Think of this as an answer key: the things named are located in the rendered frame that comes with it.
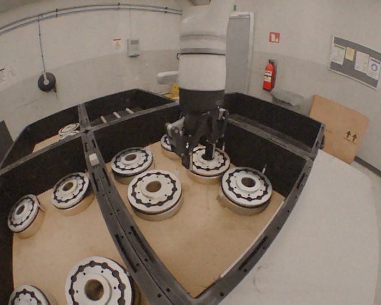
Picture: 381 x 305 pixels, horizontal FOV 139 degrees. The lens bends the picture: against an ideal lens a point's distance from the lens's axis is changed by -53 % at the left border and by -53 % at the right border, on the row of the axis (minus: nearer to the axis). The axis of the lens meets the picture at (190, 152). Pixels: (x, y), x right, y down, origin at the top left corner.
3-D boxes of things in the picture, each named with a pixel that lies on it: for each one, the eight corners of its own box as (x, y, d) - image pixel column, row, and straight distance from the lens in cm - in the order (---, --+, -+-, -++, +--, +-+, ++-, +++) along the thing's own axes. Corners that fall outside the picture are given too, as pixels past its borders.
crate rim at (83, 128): (89, 139, 42) (86, 131, 41) (-2, 183, 52) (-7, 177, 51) (81, 108, 80) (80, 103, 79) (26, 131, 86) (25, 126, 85)
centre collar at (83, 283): (119, 300, 23) (117, 300, 22) (87, 313, 25) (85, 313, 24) (104, 268, 24) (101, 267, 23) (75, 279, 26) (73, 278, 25)
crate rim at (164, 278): (309, 170, 33) (315, 160, 32) (192, 321, 16) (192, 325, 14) (182, 108, 51) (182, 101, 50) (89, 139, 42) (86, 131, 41)
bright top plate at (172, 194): (192, 192, 28) (192, 190, 27) (144, 223, 25) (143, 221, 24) (161, 165, 34) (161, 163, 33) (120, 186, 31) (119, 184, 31)
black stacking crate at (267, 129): (313, 152, 64) (325, 125, 60) (290, 200, 39) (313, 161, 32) (233, 115, 74) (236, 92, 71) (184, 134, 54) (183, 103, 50)
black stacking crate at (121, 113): (182, 134, 54) (181, 103, 50) (101, 167, 46) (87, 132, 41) (139, 108, 87) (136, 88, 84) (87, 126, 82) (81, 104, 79)
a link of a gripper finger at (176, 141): (168, 120, 24) (179, 146, 28) (159, 127, 24) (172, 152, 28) (178, 126, 22) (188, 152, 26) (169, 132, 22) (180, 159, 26)
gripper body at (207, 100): (198, 88, 20) (196, 150, 23) (236, 84, 26) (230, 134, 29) (167, 82, 26) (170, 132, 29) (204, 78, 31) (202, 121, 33)
